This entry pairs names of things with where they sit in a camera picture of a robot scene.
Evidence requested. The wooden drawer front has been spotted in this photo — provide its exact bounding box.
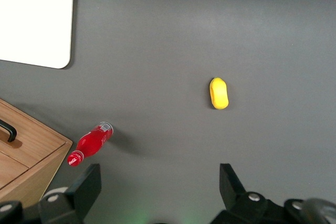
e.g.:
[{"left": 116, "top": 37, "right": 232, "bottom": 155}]
[
  {"left": 0, "top": 152, "right": 29, "bottom": 190},
  {"left": 0, "top": 99, "right": 67, "bottom": 168}
]

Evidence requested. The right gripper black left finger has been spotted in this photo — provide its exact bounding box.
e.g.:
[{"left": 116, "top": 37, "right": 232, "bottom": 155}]
[{"left": 38, "top": 163, "right": 102, "bottom": 224}]

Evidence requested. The wooden drawer cabinet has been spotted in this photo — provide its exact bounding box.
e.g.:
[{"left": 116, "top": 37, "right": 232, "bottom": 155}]
[{"left": 0, "top": 98, "right": 74, "bottom": 204}]

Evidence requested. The black drawer handle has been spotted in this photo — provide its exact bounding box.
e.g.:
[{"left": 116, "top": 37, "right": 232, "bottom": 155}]
[{"left": 0, "top": 119, "right": 18, "bottom": 143}]

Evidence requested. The yellow lemon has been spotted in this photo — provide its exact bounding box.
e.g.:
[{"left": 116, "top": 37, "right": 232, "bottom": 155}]
[{"left": 209, "top": 77, "right": 229, "bottom": 110}]

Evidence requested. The red coke bottle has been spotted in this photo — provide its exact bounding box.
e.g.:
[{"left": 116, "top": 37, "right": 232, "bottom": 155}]
[{"left": 67, "top": 121, "right": 114, "bottom": 168}]

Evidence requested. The cream rectangular tray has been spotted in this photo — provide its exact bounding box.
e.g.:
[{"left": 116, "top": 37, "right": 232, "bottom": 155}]
[{"left": 0, "top": 0, "right": 75, "bottom": 69}]

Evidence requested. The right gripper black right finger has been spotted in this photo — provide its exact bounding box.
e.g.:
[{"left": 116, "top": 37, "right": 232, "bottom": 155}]
[{"left": 209, "top": 163, "right": 287, "bottom": 224}]

